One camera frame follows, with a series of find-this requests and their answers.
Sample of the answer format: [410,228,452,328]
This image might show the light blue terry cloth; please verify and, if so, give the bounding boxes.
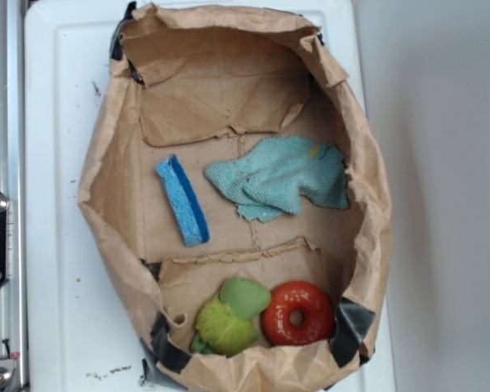
[204,136,349,223]

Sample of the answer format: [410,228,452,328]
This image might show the red ring toy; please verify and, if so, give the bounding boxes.
[261,281,335,346]

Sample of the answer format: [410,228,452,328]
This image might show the aluminium frame rail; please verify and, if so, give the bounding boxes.
[0,1,29,391]

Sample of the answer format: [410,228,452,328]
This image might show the blue sponge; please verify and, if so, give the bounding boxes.
[155,154,210,247]

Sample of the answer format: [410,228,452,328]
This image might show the white plastic tray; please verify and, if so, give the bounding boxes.
[23,0,396,392]

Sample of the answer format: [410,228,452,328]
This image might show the green plush toy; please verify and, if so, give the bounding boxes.
[190,277,271,357]

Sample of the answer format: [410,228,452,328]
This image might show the brown paper bag bin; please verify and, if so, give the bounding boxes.
[78,4,392,391]

